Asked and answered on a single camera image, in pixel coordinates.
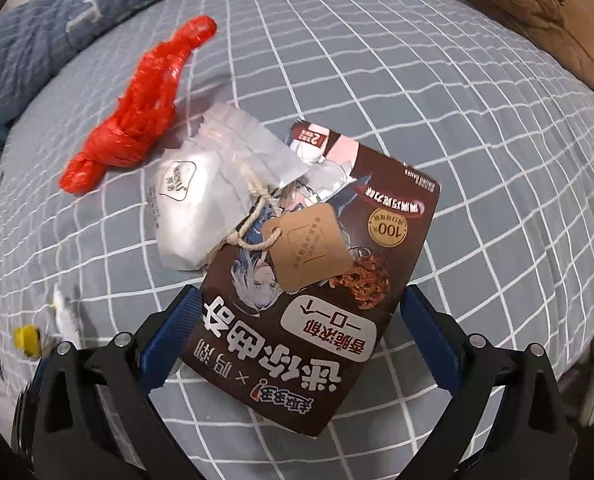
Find red plastic bag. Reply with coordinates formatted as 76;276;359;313
59;15;217;195

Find brown cookie box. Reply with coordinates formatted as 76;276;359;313
183;120;440;437

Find brown paper hang tag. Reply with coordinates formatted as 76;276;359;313
262;203;353;292

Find grey checked bed sheet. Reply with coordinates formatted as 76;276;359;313
0;0;594;480

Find white paper pouch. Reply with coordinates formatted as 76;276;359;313
146;103;308;271

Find yellow small object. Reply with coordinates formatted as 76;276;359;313
12;325;42;359

